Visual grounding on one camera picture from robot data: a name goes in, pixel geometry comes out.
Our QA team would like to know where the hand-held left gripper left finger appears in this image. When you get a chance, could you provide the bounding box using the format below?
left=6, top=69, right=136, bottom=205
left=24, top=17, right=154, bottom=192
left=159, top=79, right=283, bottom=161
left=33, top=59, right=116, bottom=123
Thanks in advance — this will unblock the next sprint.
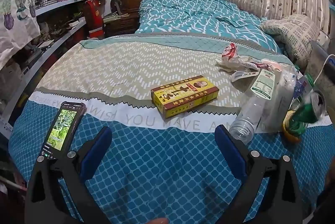
left=25, top=126, right=113, bottom=224

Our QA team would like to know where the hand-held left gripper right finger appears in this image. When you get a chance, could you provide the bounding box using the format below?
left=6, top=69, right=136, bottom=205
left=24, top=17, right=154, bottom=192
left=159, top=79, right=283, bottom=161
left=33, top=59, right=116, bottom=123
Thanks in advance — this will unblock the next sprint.
left=215, top=125, right=307, bottom=224

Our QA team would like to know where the yellow cardboard box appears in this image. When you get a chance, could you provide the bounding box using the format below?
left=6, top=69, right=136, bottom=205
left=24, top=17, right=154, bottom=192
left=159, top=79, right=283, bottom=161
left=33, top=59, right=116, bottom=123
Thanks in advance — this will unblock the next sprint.
left=151, top=75, right=220, bottom=119

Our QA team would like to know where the red white snack wrapper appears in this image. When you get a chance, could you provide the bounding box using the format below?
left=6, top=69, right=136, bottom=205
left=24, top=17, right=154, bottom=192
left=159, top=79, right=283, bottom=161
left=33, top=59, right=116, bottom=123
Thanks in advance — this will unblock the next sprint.
left=230, top=60, right=278, bottom=82

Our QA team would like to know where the blue white carton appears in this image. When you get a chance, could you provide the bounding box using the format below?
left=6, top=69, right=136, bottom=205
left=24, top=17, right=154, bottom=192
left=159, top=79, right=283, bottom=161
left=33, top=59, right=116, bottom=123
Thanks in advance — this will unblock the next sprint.
left=293, top=75, right=315, bottom=104

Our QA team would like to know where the black smartphone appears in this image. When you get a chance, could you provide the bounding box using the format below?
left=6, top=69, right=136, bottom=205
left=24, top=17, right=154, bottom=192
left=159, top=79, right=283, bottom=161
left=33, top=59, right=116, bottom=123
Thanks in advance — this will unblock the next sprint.
left=40, top=101, right=87, bottom=160

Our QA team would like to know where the clear plastic bottle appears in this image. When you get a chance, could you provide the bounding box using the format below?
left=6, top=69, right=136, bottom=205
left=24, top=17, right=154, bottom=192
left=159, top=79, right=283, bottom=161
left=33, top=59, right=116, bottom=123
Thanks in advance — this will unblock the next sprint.
left=229, top=70, right=296, bottom=144

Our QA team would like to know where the printed bed sheet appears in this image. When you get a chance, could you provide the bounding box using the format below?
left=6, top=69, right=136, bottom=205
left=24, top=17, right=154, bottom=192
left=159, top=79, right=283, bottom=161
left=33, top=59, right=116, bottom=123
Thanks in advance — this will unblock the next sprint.
left=8, top=36, right=335, bottom=224

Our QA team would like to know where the green drink can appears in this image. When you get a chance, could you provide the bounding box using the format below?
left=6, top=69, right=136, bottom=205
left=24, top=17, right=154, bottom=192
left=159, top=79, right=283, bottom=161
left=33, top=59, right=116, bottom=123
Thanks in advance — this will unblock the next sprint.
left=289, top=90, right=327, bottom=135

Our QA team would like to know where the white red plastic bag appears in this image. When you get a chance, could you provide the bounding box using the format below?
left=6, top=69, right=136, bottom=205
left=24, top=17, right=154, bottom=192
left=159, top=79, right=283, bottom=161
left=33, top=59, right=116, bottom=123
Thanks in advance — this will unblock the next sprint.
left=215, top=43, right=252, bottom=73

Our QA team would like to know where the grey metal shelf rack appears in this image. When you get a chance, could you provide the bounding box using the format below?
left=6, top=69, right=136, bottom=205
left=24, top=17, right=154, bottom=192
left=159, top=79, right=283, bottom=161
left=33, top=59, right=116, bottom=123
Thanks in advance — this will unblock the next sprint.
left=0, top=0, right=88, bottom=133

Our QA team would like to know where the dark wooden nightstand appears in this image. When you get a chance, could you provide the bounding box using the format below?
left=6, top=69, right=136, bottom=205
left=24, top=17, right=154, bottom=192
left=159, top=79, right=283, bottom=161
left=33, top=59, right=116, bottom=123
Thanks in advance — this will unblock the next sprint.
left=103, top=12, right=140, bottom=37

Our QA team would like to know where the patterned pillow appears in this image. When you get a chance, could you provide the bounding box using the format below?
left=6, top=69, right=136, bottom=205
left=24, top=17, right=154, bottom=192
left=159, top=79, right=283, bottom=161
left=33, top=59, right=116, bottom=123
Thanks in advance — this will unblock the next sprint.
left=260, top=14, right=320, bottom=69

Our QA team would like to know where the teal patterned blanket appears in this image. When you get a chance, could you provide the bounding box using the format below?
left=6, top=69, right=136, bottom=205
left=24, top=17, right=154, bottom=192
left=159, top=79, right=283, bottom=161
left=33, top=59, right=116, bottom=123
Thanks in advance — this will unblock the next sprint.
left=135, top=0, right=283, bottom=52

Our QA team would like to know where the white cable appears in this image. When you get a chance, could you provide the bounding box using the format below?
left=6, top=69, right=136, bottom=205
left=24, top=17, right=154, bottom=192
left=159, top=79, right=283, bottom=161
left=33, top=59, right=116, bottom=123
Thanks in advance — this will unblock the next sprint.
left=313, top=54, right=335, bottom=84

